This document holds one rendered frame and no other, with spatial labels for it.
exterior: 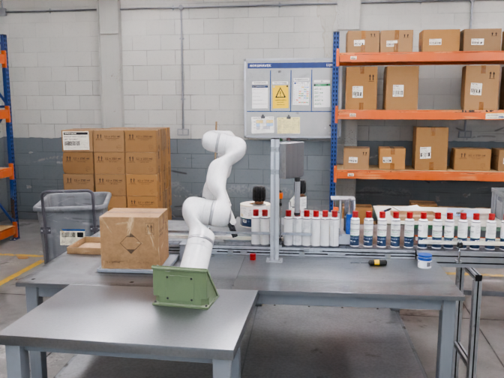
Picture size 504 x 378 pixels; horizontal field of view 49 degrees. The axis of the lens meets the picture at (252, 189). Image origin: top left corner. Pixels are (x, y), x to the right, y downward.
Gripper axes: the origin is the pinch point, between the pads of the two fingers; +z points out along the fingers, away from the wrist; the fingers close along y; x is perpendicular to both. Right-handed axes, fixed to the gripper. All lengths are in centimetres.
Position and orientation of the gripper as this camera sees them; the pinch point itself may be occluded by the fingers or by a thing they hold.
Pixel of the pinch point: (234, 233)
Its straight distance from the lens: 320.9
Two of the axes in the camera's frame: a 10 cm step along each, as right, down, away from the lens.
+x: -9.4, 3.2, 1.3
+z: 3.4, 9.4, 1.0
